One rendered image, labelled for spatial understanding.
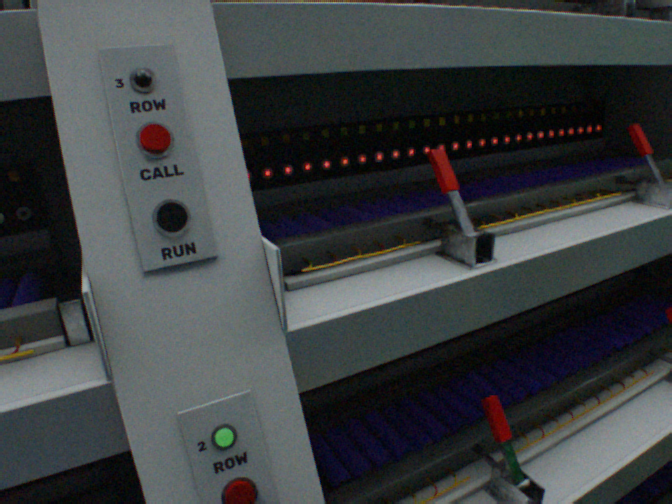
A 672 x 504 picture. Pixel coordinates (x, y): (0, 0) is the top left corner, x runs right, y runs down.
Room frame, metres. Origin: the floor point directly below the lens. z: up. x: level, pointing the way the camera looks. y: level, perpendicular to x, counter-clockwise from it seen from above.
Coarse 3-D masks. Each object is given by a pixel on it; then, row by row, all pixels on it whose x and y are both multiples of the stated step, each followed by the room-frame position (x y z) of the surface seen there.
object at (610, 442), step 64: (512, 320) 0.56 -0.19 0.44; (576, 320) 0.58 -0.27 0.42; (640, 320) 0.58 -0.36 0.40; (448, 384) 0.49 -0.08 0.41; (512, 384) 0.48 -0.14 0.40; (576, 384) 0.46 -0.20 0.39; (640, 384) 0.49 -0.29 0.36; (320, 448) 0.41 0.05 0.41; (384, 448) 0.41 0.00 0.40; (448, 448) 0.39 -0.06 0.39; (512, 448) 0.36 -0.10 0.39; (576, 448) 0.41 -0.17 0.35; (640, 448) 0.40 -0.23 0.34
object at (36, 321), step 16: (32, 304) 0.27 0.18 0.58; (48, 304) 0.27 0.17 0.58; (0, 320) 0.25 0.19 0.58; (16, 320) 0.26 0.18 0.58; (32, 320) 0.26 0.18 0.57; (48, 320) 0.27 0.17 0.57; (0, 336) 0.25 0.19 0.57; (16, 336) 0.26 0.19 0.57; (32, 336) 0.26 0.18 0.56; (48, 336) 0.27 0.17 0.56; (16, 352) 0.25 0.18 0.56; (32, 352) 0.25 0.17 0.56
